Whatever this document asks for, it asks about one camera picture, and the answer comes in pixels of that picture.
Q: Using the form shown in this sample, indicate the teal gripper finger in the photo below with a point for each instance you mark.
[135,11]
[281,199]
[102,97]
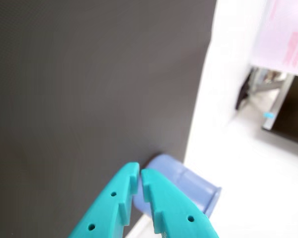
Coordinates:
[106,213]
[173,210]

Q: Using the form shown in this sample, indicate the blue ceramic pot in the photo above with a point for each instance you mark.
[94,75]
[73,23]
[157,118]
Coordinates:
[188,186]

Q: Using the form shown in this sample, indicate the dark grey mat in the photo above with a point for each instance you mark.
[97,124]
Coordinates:
[89,86]

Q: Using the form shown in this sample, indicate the small cyan piece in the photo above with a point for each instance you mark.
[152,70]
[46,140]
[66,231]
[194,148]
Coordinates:
[268,115]

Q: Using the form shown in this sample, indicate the pink white sheet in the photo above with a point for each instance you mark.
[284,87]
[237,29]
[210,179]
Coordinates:
[283,32]

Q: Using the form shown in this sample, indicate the grey metal frame furniture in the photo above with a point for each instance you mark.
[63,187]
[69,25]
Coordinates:
[290,109]

